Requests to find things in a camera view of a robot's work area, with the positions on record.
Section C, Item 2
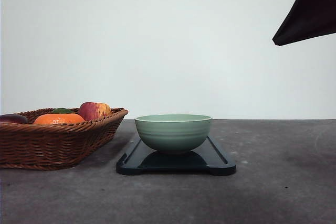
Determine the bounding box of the light green ceramic bowl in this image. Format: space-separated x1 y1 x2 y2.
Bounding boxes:
135 114 213 152

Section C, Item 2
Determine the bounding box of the dark purple fruit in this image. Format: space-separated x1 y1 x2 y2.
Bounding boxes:
0 114 28 124

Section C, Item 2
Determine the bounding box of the red yellow apple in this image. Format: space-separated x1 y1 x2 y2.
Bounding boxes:
79 102 112 121

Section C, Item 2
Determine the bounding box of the green avocado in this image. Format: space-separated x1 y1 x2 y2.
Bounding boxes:
51 108 72 113

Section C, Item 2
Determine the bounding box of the orange tangerine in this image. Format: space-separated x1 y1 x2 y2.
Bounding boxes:
34 113 86 125

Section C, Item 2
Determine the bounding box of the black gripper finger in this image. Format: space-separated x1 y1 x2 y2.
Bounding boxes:
273 0 336 46

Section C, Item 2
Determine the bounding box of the brown wicker basket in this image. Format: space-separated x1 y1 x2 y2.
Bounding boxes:
0 108 128 170

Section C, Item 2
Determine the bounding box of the dark blue rectangular tray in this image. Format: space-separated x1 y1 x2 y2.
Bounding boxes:
116 136 236 175

